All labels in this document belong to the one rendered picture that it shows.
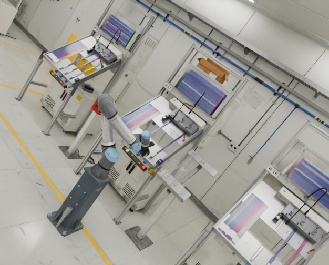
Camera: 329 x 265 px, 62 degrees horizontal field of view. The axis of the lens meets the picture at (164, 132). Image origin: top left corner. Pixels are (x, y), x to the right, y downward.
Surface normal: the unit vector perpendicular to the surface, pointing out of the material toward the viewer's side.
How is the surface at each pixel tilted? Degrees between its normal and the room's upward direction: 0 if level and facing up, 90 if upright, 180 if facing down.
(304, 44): 90
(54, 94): 92
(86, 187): 90
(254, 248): 45
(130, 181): 90
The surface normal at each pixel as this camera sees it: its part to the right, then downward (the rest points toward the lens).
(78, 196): -0.40, -0.03
